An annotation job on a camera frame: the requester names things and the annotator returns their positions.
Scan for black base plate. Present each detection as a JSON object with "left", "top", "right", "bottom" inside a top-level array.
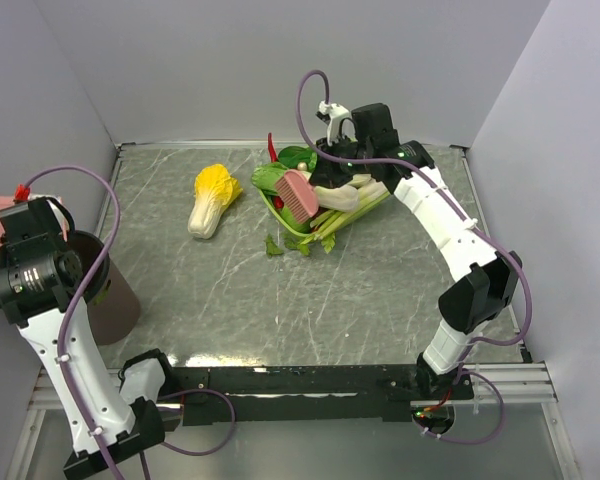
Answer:
[{"left": 159, "top": 364, "right": 474, "bottom": 426}]

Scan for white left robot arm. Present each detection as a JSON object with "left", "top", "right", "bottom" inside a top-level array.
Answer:
[{"left": 0, "top": 196, "right": 178, "bottom": 479}]

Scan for green bok choy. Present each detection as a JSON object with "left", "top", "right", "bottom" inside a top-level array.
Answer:
[{"left": 278, "top": 149, "right": 386, "bottom": 205}]

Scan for aluminium rail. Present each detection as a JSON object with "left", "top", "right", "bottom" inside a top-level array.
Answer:
[{"left": 27, "top": 362, "right": 558, "bottom": 410}]

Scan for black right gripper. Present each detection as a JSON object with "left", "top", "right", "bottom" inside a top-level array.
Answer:
[{"left": 308, "top": 132, "right": 372, "bottom": 190}]

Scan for green celery stalks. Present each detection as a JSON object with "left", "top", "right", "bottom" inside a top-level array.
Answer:
[{"left": 295, "top": 197, "right": 384, "bottom": 256}]

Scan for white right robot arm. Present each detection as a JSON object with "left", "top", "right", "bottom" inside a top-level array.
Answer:
[{"left": 311, "top": 101, "right": 522, "bottom": 399}]

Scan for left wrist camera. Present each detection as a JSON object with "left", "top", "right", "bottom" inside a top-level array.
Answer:
[{"left": 13, "top": 184, "right": 62, "bottom": 203}]

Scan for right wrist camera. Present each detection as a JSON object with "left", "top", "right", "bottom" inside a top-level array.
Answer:
[{"left": 316, "top": 101, "right": 352, "bottom": 146}]

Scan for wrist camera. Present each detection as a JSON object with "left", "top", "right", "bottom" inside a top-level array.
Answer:
[
  {"left": 13, "top": 184, "right": 62, "bottom": 203},
  {"left": 316, "top": 101, "right": 352, "bottom": 146}
]

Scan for pink hand brush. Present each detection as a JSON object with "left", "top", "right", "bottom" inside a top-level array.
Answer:
[{"left": 275, "top": 170, "right": 319, "bottom": 223}]

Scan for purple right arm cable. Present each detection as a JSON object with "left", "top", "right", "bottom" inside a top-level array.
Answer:
[{"left": 297, "top": 70, "right": 533, "bottom": 446}]

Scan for green plastic basket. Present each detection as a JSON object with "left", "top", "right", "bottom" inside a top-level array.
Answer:
[{"left": 257, "top": 144, "right": 396, "bottom": 238}]

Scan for red chili pepper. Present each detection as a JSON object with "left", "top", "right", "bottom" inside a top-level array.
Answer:
[{"left": 267, "top": 132, "right": 278, "bottom": 163}]

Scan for brown round bin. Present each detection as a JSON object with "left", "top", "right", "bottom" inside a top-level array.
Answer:
[{"left": 68, "top": 230, "right": 141, "bottom": 346}]

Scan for large green napa cabbage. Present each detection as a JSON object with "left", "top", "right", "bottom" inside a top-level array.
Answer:
[{"left": 251, "top": 163, "right": 359, "bottom": 212}]

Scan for yellow napa cabbage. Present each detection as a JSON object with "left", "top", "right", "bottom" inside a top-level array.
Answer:
[{"left": 187, "top": 164, "right": 243, "bottom": 240}]

